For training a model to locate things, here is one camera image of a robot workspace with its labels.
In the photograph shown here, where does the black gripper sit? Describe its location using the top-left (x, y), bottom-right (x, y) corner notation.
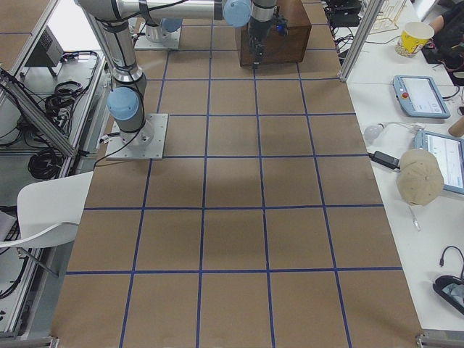
top-left (248, 14), bottom-right (287, 69)

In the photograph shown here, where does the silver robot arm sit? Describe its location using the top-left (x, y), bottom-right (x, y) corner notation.
top-left (145, 18), bottom-right (183, 44)
top-left (78, 1), bottom-right (287, 159)

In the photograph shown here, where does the dark wooden drawer cabinet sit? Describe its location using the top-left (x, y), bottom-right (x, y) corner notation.
top-left (235, 1), bottom-right (312, 67)

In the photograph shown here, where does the white light bulb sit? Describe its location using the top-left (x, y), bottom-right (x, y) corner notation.
top-left (363, 123), bottom-right (386, 144)

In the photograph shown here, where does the yellow popcorn paper cup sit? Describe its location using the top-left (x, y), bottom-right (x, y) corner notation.
top-left (395, 22), bottom-right (434, 58)

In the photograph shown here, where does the black power adapter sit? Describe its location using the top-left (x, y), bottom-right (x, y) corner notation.
top-left (368, 151), bottom-right (400, 170)

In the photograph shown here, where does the blue teach pendant far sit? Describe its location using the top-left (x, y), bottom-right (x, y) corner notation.
top-left (392, 75), bottom-right (451, 119)

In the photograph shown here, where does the blue teach pendant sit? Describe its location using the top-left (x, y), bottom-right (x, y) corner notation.
top-left (414, 130), bottom-right (463, 194)
top-left (392, 75), bottom-right (451, 119)

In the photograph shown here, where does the beige baseball cap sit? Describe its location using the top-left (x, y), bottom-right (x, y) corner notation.
top-left (397, 149), bottom-right (444, 206)

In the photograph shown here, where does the blue teach pendant near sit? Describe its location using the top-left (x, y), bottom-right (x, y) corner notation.
top-left (414, 130), bottom-right (463, 194)

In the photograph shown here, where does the white plastic chair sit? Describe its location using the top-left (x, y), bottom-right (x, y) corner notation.
top-left (1, 171), bottom-right (94, 249)

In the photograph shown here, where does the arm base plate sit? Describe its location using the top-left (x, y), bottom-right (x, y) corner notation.
top-left (134, 26), bottom-right (181, 51)
top-left (106, 113), bottom-right (168, 160)

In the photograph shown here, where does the gold wire rack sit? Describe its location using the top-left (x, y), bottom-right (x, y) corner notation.
top-left (370, 0), bottom-right (407, 34)

